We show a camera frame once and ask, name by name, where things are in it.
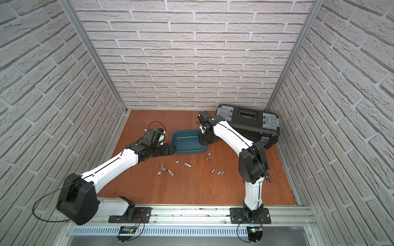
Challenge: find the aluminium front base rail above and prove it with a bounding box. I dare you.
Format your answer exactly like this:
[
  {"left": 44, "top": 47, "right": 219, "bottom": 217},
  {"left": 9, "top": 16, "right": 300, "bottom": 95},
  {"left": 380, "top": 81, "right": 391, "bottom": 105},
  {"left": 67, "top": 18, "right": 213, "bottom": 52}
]
[{"left": 54, "top": 205, "right": 323, "bottom": 246}]

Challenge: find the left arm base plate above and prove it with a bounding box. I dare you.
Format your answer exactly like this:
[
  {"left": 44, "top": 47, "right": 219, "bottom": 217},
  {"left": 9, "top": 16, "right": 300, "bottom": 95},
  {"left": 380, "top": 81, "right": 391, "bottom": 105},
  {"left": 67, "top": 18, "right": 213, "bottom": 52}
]
[{"left": 108, "top": 207, "right": 152, "bottom": 223}]

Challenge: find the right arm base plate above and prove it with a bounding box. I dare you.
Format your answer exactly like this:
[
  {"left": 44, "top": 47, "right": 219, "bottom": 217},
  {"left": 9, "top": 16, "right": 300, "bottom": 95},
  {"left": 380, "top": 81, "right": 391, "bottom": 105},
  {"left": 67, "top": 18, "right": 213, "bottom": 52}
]
[{"left": 229, "top": 208, "right": 271, "bottom": 225}]

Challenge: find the left controller board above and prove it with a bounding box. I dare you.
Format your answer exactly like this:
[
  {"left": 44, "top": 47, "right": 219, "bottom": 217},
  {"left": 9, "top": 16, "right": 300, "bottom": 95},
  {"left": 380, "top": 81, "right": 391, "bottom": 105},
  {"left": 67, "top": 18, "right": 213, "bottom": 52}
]
[{"left": 117, "top": 226, "right": 139, "bottom": 243}]

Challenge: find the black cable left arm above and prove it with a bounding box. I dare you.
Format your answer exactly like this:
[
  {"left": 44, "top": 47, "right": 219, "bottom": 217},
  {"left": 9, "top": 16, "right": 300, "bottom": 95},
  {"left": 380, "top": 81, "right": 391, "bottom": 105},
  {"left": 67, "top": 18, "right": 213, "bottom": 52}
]
[{"left": 32, "top": 179, "right": 78, "bottom": 223}]

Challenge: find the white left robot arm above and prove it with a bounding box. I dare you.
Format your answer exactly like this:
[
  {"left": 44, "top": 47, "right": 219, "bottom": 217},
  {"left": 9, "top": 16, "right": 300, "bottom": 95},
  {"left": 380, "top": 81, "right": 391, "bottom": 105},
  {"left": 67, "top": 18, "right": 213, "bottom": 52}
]
[{"left": 56, "top": 128, "right": 176, "bottom": 225}]

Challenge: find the right controller board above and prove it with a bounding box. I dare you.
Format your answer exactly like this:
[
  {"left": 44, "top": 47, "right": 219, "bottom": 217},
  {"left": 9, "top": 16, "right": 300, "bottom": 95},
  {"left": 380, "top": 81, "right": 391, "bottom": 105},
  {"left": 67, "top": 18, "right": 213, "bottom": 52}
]
[{"left": 246, "top": 227, "right": 263, "bottom": 244}]

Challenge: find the teal plastic storage box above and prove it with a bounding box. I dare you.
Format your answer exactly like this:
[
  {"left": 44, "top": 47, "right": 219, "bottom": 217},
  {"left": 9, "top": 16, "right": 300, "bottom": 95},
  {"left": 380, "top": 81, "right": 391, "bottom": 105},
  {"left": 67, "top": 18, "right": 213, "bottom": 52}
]
[{"left": 171, "top": 130, "right": 209, "bottom": 155}]

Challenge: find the red black screwdriver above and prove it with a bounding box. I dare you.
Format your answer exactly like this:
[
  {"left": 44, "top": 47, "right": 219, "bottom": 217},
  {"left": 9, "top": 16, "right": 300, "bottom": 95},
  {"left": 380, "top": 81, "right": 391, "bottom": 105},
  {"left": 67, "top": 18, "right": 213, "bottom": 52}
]
[{"left": 265, "top": 172, "right": 273, "bottom": 182}]

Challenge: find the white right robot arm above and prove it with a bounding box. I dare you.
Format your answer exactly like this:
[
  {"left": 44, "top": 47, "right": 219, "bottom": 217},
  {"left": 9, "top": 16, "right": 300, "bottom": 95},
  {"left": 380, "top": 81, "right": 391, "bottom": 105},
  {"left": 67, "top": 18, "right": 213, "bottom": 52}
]
[{"left": 198, "top": 111, "right": 268, "bottom": 221}]

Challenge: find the aluminium corner post left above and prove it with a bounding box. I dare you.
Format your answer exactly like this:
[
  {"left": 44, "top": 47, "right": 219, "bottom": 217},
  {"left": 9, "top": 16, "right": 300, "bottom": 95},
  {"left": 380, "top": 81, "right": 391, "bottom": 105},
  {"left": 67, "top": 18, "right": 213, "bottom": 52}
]
[{"left": 59, "top": 0, "right": 128, "bottom": 114}]

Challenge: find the controller board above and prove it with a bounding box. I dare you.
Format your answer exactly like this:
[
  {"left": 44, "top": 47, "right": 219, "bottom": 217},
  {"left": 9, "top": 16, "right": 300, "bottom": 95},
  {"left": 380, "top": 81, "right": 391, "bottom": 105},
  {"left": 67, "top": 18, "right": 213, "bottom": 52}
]
[
  {"left": 246, "top": 227, "right": 263, "bottom": 244},
  {"left": 117, "top": 226, "right": 139, "bottom": 243}
]

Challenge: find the aluminium corner post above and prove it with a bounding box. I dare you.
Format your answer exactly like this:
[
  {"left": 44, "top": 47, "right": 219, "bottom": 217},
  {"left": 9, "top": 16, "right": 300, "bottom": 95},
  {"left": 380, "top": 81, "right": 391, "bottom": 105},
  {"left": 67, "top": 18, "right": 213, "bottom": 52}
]
[
  {"left": 59, "top": 0, "right": 128, "bottom": 114},
  {"left": 265, "top": 0, "right": 324, "bottom": 111}
]

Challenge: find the aluminium corner post right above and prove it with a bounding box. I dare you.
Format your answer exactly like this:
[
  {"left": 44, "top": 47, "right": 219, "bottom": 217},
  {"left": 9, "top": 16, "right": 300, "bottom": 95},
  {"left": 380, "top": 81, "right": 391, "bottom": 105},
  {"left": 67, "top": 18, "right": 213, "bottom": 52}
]
[{"left": 265, "top": 0, "right": 324, "bottom": 111}]

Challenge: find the aluminium floor rail left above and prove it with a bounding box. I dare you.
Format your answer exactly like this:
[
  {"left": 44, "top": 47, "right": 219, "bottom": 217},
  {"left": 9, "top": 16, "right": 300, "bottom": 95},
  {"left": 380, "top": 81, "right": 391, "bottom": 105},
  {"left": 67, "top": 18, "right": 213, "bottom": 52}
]
[{"left": 92, "top": 111, "right": 130, "bottom": 168}]

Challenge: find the black grey toolbox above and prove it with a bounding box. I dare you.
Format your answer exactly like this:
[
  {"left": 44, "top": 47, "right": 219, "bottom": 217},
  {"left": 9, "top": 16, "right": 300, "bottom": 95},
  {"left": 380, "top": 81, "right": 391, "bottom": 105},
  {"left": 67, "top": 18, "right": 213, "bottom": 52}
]
[{"left": 216, "top": 104, "right": 280, "bottom": 149}]

